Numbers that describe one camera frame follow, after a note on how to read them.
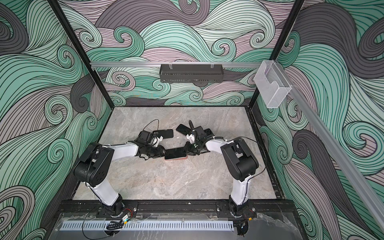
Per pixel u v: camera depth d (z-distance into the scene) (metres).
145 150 0.76
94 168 0.47
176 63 0.94
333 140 0.54
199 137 0.77
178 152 0.91
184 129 1.06
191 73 0.95
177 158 0.90
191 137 0.90
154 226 0.76
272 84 0.78
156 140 0.83
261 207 0.74
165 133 1.06
